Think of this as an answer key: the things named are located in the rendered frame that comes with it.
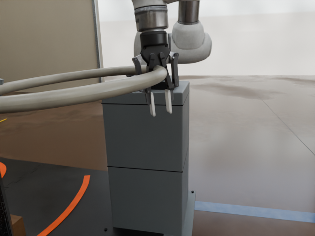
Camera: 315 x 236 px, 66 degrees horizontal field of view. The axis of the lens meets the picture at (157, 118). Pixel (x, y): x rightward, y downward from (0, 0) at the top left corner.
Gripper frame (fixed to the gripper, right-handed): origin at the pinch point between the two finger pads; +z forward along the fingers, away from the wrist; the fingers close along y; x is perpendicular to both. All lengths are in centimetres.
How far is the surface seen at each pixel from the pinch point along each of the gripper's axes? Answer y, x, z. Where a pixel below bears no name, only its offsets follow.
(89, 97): 19.8, 24.9, -8.6
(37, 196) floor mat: 66, -102, 74
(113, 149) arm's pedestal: 12, -51, 31
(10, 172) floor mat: 94, -148, 71
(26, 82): 37.2, -15.7, -9.9
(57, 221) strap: 50, -69, 76
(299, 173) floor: -131, -71, 91
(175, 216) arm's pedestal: -13, -37, 70
